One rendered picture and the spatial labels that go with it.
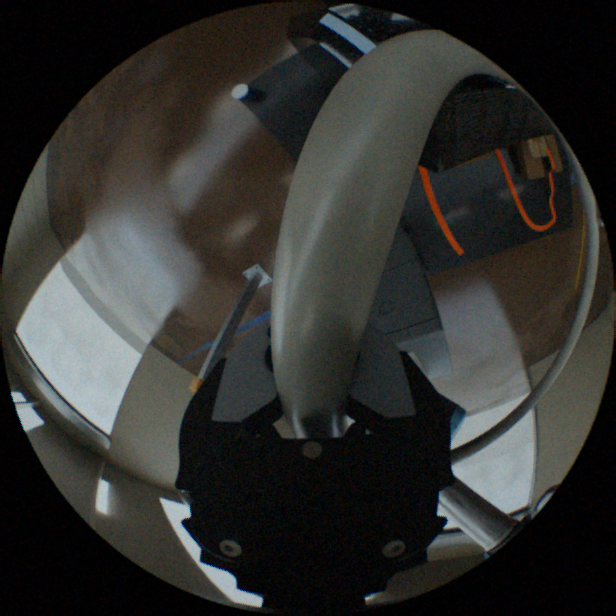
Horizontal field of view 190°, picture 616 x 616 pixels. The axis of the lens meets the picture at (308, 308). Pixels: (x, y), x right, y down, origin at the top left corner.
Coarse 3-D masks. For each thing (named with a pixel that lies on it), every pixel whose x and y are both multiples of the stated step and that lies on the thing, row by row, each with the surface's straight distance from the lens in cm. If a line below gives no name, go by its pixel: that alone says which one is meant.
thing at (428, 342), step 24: (408, 240) 115; (408, 264) 98; (384, 288) 93; (408, 288) 86; (384, 312) 83; (408, 312) 78; (432, 312) 75; (408, 336) 72; (432, 336) 71; (432, 360) 86
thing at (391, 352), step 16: (368, 336) 11; (384, 336) 11; (368, 352) 10; (384, 352) 10; (368, 368) 9; (384, 368) 9; (400, 368) 9; (352, 384) 8; (368, 384) 8; (384, 384) 9; (400, 384) 9; (352, 400) 8; (368, 400) 8; (384, 400) 8; (400, 400) 8; (352, 416) 9; (368, 416) 8; (384, 416) 8; (400, 416) 8; (368, 432) 10
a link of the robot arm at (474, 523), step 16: (448, 496) 69; (464, 496) 70; (480, 496) 73; (448, 512) 71; (464, 512) 69; (480, 512) 70; (496, 512) 72; (464, 528) 72; (480, 528) 71; (496, 528) 72; (512, 528) 74; (480, 544) 76; (496, 544) 74
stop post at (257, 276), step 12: (252, 276) 171; (264, 276) 172; (252, 288) 161; (240, 300) 150; (240, 312) 146; (228, 324) 138; (228, 336) 136; (216, 348) 129; (216, 360) 128; (204, 372) 125; (192, 384) 127
